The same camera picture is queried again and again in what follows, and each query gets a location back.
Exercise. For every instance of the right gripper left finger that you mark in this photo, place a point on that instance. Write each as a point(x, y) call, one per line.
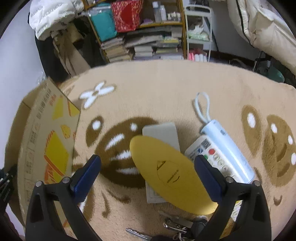
point(43, 222)

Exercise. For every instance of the black key bunch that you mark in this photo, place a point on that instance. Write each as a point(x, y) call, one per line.
point(183, 228)

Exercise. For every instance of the light blue power bank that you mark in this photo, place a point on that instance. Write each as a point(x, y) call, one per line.
point(214, 130)

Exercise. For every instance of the yellow oval case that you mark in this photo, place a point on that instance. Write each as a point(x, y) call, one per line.
point(171, 175)

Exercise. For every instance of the white remote control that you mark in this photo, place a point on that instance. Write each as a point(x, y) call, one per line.
point(204, 146)

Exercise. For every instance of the white box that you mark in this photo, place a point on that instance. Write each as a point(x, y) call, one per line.
point(166, 132)

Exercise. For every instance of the open cardboard box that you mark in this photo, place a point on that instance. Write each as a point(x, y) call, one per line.
point(41, 142)

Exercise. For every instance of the black coat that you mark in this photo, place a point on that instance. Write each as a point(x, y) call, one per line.
point(52, 65)

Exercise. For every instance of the beige patterned blanket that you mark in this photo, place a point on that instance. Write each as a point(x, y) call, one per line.
point(117, 100)

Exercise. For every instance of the white puffer jacket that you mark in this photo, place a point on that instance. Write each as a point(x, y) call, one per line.
point(46, 17)

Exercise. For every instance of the stack of books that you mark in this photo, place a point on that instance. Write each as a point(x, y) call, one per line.
point(116, 51)

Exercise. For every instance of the teal bag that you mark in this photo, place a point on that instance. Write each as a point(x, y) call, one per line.
point(103, 22)

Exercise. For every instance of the red gift bag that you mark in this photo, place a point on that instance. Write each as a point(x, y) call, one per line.
point(126, 15)

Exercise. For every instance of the white rolling cart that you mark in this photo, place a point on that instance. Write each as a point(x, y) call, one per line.
point(199, 36)

